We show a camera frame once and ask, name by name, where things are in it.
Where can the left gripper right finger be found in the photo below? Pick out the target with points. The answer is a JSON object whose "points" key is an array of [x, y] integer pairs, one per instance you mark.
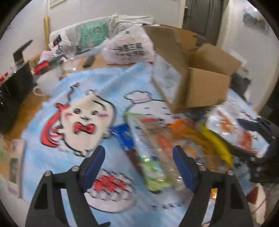
{"points": [[231, 207]]}

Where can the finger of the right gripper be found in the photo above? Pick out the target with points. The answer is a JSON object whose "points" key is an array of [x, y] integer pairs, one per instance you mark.
{"points": [[251, 125]]}

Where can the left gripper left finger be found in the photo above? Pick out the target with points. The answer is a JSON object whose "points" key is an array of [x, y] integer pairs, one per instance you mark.
{"points": [[47, 209]]}

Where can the orange white snack bag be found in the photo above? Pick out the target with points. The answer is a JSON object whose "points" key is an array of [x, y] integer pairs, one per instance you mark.
{"points": [[222, 120]]}

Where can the yellow snack packet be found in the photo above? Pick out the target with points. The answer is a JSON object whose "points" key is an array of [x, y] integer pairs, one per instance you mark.
{"points": [[218, 144]]}

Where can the orange chicken snack pack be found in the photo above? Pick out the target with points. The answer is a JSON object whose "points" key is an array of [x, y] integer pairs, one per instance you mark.
{"points": [[195, 145]]}

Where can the green white cracker pack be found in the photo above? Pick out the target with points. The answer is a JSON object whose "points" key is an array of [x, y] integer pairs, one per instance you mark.
{"points": [[154, 147]]}

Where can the blue brown chocolate bar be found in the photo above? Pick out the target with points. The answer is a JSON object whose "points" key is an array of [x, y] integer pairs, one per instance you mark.
{"points": [[125, 139]]}

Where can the black bag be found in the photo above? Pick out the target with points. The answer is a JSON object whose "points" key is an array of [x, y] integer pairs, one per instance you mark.
{"points": [[239, 84]]}

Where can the pink smartphone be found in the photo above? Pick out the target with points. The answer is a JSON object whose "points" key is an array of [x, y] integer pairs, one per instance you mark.
{"points": [[16, 155]]}

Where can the brown cardboard box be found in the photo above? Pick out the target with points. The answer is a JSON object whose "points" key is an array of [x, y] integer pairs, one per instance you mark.
{"points": [[187, 76]]}

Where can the blue cartoon tablecloth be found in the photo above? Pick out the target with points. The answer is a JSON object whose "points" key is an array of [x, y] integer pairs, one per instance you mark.
{"points": [[78, 117]]}

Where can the dark grey door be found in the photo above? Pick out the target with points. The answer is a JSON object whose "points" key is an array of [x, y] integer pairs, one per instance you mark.
{"points": [[203, 17]]}

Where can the white ceramic mug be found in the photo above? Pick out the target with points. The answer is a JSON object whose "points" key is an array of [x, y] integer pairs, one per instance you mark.
{"points": [[46, 83]]}

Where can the white plastic shopping bag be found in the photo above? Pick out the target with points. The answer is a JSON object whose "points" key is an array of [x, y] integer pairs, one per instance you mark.
{"points": [[129, 46]]}

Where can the red black tool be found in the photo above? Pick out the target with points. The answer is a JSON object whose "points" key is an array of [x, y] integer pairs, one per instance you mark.
{"points": [[46, 66]]}

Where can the black remote control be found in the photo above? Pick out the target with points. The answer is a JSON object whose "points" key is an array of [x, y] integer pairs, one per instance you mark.
{"points": [[89, 61]]}

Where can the clear wine glass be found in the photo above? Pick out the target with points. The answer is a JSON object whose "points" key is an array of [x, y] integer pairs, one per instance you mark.
{"points": [[70, 56]]}

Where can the white printed cushion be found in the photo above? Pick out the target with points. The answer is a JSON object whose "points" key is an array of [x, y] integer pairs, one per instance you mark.
{"points": [[63, 43]]}

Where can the teal patterned cushion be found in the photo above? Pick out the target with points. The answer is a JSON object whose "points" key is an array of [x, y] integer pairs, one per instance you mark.
{"points": [[93, 35]]}

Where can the white sofa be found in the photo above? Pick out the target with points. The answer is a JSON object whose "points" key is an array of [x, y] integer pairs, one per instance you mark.
{"points": [[116, 23]]}

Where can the landscape wall picture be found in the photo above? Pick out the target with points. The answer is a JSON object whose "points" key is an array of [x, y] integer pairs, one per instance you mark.
{"points": [[252, 18]]}

